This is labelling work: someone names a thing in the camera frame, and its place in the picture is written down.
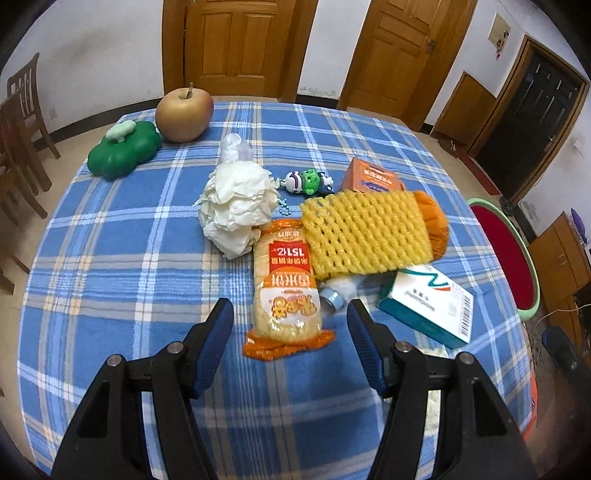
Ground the brown apple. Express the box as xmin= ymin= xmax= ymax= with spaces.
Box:
xmin=156 ymin=83 xmax=214 ymax=143

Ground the small clear bottle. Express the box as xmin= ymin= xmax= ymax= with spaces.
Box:
xmin=318 ymin=272 xmax=398 ymax=311

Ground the white crumpled plastic bag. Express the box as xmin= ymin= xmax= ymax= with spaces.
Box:
xmin=194 ymin=133 xmax=281 ymax=259

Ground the wooden chair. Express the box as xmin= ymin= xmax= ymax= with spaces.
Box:
xmin=0 ymin=92 xmax=52 ymax=227
xmin=6 ymin=52 xmax=61 ymax=160

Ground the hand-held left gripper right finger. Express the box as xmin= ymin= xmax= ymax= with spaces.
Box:
xmin=346 ymin=299 xmax=539 ymax=480

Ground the wall fuse box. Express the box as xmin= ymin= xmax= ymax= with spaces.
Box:
xmin=488 ymin=13 xmax=512 ymax=51

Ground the green basin with red inside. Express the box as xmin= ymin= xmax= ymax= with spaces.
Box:
xmin=467 ymin=198 xmax=541 ymax=324

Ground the green toy figure keychain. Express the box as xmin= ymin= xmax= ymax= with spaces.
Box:
xmin=276 ymin=169 xmax=334 ymax=217

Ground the orange snack packet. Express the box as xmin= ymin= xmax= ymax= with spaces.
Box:
xmin=243 ymin=219 xmax=335 ymax=360

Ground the white and teal medicine box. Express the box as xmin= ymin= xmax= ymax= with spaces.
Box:
xmin=376 ymin=264 xmax=475 ymax=349

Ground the yellow foam fruit net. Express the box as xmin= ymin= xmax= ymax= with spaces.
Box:
xmin=300 ymin=189 xmax=432 ymax=280

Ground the green pepper-shaped toy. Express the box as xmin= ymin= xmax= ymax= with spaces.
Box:
xmin=88 ymin=121 xmax=162 ymax=181

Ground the wooden low cabinet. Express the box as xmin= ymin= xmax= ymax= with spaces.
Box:
xmin=529 ymin=212 xmax=591 ymax=315

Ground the black entrance door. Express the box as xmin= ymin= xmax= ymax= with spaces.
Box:
xmin=468 ymin=34 xmax=589 ymax=201

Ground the wooden door with latch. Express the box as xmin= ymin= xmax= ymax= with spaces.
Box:
xmin=338 ymin=0 xmax=478 ymax=132

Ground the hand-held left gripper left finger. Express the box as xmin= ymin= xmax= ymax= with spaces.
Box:
xmin=51 ymin=298 xmax=235 ymax=480

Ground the red doormat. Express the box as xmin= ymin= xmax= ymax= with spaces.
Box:
xmin=457 ymin=152 xmax=499 ymax=195

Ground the small wooden wall panel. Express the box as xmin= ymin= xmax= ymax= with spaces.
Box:
xmin=436 ymin=71 xmax=499 ymax=146

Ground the blue plaid tablecloth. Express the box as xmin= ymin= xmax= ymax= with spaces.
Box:
xmin=17 ymin=102 xmax=536 ymax=480

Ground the orange rounded object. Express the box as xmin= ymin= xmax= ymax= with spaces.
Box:
xmin=413 ymin=190 xmax=450 ymax=264

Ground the orange cardboard box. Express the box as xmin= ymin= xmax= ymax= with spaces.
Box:
xmin=341 ymin=158 xmax=407 ymax=195

